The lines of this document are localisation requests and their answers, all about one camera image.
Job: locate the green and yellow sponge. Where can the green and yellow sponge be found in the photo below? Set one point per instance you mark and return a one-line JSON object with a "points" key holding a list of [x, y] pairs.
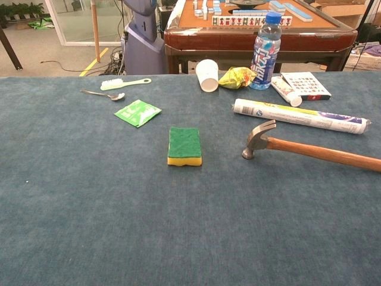
{"points": [[184, 143]]}

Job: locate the green sachet packet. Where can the green sachet packet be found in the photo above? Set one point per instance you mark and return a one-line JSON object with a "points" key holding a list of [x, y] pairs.
{"points": [[137, 113]]}

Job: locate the white paper cup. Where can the white paper cup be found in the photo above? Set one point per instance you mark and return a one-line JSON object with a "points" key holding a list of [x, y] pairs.
{"points": [[206, 74]]}

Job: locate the crumpled yellow snack bag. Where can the crumpled yellow snack bag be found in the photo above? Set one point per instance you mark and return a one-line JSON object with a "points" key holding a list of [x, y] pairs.
{"points": [[235, 78]]}

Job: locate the metal spoon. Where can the metal spoon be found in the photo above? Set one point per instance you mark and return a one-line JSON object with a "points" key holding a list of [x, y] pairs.
{"points": [[117, 96]]}

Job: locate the pale green scrub brush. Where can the pale green scrub brush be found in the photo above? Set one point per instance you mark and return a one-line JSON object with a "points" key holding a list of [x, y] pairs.
{"points": [[111, 85]]}

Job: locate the white toothpaste tube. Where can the white toothpaste tube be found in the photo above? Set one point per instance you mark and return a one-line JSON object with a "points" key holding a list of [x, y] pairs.
{"points": [[285, 89]]}

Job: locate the white wrapped bag roll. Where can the white wrapped bag roll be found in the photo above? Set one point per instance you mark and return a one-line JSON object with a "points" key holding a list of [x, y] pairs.
{"points": [[297, 116]]}

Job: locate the brown mahjong table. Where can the brown mahjong table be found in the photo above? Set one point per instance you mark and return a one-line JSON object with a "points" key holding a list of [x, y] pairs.
{"points": [[232, 40]]}

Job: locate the blue cap drink bottle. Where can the blue cap drink bottle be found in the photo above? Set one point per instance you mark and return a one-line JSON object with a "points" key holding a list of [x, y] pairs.
{"points": [[265, 53]]}

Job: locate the blue table cloth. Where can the blue table cloth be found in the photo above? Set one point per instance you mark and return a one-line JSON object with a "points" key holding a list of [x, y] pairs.
{"points": [[89, 208]]}

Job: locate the printed flat card box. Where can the printed flat card box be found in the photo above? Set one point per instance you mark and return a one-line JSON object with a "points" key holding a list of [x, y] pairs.
{"points": [[306, 85]]}

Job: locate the face-up mahjong tile row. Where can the face-up mahjong tile row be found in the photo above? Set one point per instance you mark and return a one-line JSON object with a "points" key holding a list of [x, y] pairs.
{"points": [[238, 21]]}

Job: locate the wooden pole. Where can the wooden pole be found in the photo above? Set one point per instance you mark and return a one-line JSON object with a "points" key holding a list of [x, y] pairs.
{"points": [[95, 29]]}

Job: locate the white framed glass partition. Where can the white framed glass partition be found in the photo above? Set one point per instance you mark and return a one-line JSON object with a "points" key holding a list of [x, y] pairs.
{"points": [[77, 38]]}

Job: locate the green cloth on floor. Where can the green cloth on floor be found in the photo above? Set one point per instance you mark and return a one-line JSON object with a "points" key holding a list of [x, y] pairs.
{"points": [[41, 24]]}

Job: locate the white plastic basket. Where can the white plastic basket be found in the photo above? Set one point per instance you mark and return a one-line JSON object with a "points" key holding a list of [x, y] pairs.
{"points": [[367, 61]]}

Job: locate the cardboard box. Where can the cardboard box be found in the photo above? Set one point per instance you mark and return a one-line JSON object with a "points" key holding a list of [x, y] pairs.
{"points": [[342, 10]]}

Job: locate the black slanted table leg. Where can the black slanted table leg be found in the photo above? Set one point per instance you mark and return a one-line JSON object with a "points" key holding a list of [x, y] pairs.
{"points": [[10, 47]]}

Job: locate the potted green plants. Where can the potted green plants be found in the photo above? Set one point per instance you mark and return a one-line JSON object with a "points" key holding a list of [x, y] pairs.
{"points": [[21, 9]]}

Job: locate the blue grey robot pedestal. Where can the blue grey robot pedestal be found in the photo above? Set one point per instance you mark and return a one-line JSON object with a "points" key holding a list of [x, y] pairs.
{"points": [[143, 50]]}

